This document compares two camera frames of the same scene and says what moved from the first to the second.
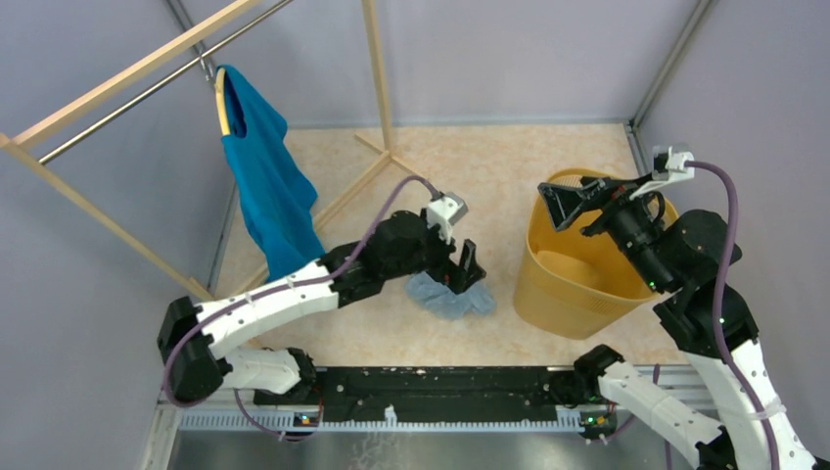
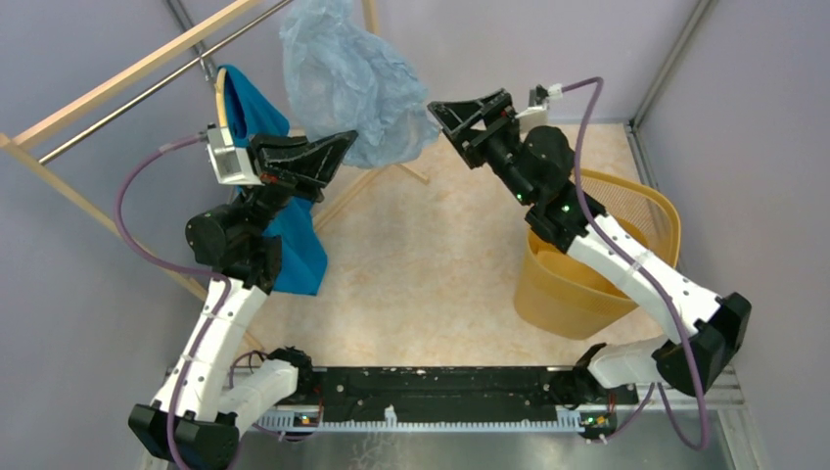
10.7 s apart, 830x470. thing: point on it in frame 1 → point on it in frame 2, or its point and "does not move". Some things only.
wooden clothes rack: (13, 137) does not move
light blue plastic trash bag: (438, 299) → (349, 79)
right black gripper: (609, 195) → (495, 114)
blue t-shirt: (273, 193) does not move
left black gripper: (461, 277) → (296, 164)
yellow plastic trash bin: (575, 285) does not move
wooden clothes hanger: (219, 88) does not move
